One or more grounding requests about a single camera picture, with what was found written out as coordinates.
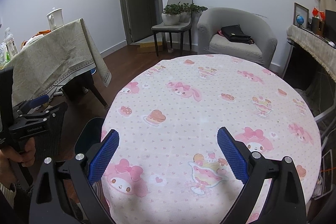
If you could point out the person's left hand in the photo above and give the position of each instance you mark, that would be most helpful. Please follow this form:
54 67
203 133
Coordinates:
27 158

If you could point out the grey dining chair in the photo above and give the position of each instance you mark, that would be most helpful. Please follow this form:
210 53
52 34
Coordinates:
180 28

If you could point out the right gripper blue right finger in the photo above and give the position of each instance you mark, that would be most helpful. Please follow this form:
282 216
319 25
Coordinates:
233 152

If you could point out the dark wooden table leg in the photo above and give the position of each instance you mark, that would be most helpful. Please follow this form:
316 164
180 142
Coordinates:
96 93

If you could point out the white ceramic lidded jar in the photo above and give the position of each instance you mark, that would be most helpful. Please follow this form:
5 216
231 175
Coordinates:
55 19

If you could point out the pink cartoon round tablecloth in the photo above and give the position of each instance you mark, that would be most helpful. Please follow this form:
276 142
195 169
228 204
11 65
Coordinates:
169 168

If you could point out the potted green plant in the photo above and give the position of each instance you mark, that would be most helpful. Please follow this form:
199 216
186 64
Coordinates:
180 12

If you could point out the grey fabric armchair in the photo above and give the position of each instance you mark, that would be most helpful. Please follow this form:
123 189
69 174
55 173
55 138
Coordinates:
211 39

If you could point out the beige fringed sideboard runner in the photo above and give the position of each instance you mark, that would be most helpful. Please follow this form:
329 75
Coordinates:
321 51

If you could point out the beige patterned tablecloth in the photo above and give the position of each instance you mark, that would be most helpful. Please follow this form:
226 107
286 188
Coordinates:
53 60

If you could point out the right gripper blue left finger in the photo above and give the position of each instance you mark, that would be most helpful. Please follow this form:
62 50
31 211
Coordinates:
100 155

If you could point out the black handbag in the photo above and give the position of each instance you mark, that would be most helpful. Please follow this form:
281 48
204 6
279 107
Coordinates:
235 34

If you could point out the black monitor screen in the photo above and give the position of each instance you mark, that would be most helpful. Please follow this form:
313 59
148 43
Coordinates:
329 30

